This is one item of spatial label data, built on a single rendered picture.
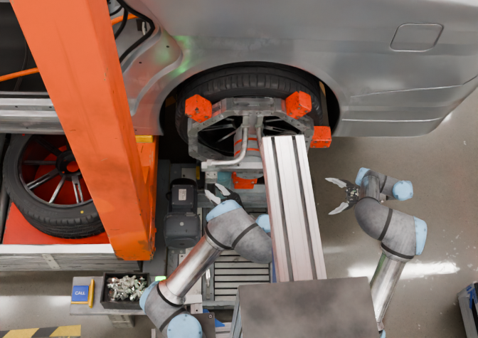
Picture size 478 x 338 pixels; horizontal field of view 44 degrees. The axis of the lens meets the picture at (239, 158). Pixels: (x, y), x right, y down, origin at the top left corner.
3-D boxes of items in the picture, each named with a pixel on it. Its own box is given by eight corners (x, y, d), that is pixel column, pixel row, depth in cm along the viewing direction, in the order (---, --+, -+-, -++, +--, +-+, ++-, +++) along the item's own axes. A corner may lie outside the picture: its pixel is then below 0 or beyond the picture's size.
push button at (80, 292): (89, 287, 265) (88, 285, 263) (87, 302, 262) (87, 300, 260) (73, 287, 265) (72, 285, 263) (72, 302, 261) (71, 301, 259)
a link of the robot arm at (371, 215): (345, 233, 198) (353, 184, 243) (376, 245, 196) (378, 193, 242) (356, 203, 194) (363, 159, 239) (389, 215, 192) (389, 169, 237)
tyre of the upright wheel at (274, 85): (242, 16, 233) (148, 89, 275) (245, 64, 221) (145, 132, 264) (348, 80, 272) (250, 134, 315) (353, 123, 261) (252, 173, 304)
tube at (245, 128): (249, 127, 248) (250, 114, 238) (250, 168, 239) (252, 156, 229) (207, 127, 247) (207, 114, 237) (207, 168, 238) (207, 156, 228)
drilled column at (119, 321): (135, 307, 307) (125, 285, 270) (134, 327, 302) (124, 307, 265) (115, 308, 306) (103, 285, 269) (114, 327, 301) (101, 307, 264)
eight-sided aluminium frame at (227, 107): (301, 160, 287) (319, 97, 239) (301, 172, 284) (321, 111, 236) (189, 159, 284) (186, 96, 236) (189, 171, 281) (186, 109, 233)
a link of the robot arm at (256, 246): (277, 250, 186) (308, 249, 232) (254, 225, 189) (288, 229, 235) (252, 275, 187) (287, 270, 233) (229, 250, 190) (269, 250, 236)
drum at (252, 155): (263, 139, 268) (266, 122, 256) (265, 181, 258) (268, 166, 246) (232, 139, 268) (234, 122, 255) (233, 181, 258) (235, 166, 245)
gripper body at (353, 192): (344, 186, 243) (374, 183, 241) (343, 186, 251) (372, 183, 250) (346, 204, 242) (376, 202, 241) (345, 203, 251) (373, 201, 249)
